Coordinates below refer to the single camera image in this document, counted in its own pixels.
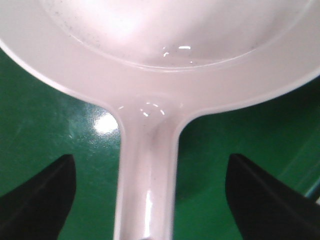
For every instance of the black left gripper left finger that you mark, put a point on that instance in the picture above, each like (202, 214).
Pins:
(38, 208)

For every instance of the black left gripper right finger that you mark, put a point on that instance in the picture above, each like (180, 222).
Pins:
(266, 209)

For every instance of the green conveyor belt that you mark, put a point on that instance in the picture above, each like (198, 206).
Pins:
(38, 124)

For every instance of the beige plastic dustpan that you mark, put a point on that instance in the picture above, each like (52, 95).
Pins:
(156, 65)

